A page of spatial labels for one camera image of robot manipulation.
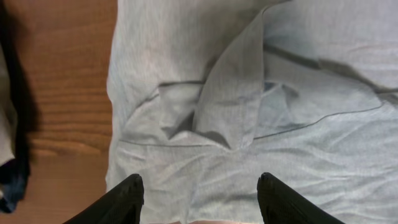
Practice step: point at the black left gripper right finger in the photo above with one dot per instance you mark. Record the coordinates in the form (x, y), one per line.
(280, 204)

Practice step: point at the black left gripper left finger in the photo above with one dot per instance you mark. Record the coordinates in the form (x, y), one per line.
(121, 205)

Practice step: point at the light blue polo shirt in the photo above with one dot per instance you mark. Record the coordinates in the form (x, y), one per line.
(208, 95)

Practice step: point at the folded navy blue garment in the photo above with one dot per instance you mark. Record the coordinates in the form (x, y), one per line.
(14, 178)

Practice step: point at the folded beige garment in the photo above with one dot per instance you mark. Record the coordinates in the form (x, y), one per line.
(8, 116)

